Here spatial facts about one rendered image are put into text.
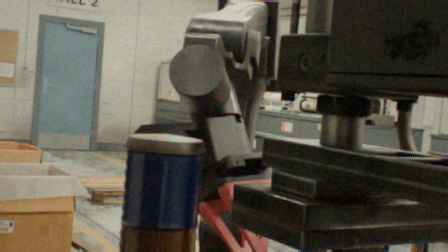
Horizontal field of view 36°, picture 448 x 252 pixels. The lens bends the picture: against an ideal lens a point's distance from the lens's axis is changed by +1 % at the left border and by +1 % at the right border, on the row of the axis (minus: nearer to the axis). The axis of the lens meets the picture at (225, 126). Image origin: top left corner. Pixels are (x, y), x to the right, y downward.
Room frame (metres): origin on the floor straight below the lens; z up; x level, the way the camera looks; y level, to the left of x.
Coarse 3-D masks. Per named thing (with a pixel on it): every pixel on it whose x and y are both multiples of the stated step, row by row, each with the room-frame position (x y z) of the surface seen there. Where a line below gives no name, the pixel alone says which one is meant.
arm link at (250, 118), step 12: (264, 48) 1.02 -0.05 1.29; (264, 60) 1.02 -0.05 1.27; (252, 72) 1.03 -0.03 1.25; (264, 72) 1.01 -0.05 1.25; (240, 84) 1.02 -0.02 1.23; (252, 84) 1.02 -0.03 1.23; (264, 84) 1.03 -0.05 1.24; (240, 96) 1.01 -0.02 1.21; (252, 96) 1.01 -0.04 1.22; (240, 108) 1.01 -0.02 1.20; (252, 108) 1.01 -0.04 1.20; (252, 120) 1.01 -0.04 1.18; (252, 132) 1.01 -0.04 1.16; (252, 144) 1.02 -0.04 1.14; (228, 216) 0.97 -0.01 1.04; (204, 228) 0.97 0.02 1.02; (228, 228) 0.96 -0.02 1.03; (204, 240) 0.97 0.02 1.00; (216, 240) 0.97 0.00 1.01; (240, 240) 0.96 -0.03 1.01
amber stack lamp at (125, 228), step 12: (120, 228) 0.33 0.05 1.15; (132, 228) 0.31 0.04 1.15; (144, 228) 0.31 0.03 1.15; (156, 228) 0.32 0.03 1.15; (168, 228) 0.32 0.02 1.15; (180, 228) 0.32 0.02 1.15; (192, 228) 0.32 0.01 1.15; (120, 240) 0.32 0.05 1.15; (132, 240) 0.31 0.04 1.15; (144, 240) 0.31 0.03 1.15; (156, 240) 0.31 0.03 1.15; (168, 240) 0.31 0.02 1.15; (180, 240) 0.32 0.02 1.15; (192, 240) 0.32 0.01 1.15
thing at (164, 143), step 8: (128, 136) 0.33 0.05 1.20; (136, 136) 0.32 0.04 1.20; (144, 136) 0.32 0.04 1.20; (152, 136) 0.32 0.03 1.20; (160, 136) 0.32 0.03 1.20; (168, 136) 0.32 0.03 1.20; (176, 136) 0.33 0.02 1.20; (184, 136) 0.34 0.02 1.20; (128, 144) 0.32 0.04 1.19; (136, 144) 0.32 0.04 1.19; (144, 144) 0.31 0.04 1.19; (152, 144) 0.31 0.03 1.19; (160, 144) 0.31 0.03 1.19; (168, 144) 0.31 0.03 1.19; (176, 144) 0.31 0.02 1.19; (184, 144) 0.31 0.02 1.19; (192, 144) 0.32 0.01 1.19; (200, 144) 0.32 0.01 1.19; (152, 152) 0.31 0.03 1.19; (160, 152) 0.31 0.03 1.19; (168, 152) 0.31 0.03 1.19; (176, 152) 0.31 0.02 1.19; (184, 152) 0.31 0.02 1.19; (192, 152) 0.32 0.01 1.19; (200, 152) 0.32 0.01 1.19
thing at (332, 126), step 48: (288, 144) 0.59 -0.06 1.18; (336, 144) 0.57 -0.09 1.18; (240, 192) 0.58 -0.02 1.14; (288, 192) 0.57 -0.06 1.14; (336, 192) 0.55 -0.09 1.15; (384, 192) 0.49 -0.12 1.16; (432, 192) 0.45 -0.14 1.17; (288, 240) 0.52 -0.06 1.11; (336, 240) 0.53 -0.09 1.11; (384, 240) 0.56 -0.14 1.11; (432, 240) 0.59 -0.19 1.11
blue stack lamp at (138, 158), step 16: (128, 160) 0.32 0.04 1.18; (144, 160) 0.31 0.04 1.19; (160, 160) 0.31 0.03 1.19; (176, 160) 0.31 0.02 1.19; (192, 160) 0.32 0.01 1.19; (128, 176) 0.32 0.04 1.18; (144, 176) 0.31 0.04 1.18; (160, 176) 0.31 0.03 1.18; (176, 176) 0.31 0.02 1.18; (192, 176) 0.32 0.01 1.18; (128, 192) 0.32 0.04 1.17; (144, 192) 0.31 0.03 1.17; (160, 192) 0.31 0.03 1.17; (176, 192) 0.31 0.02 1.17; (192, 192) 0.32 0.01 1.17; (128, 208) 0.32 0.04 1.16; (144, 208) 0.31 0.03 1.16; (160, 208) 0.31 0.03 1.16; (176, 208) 0.31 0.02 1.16; (192, 208) 0.32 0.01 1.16; (144, 224) 0.31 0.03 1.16; (160, 224) 0.31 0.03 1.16; (176, 224) 0.31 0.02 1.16; (192, 224) 0.32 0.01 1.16
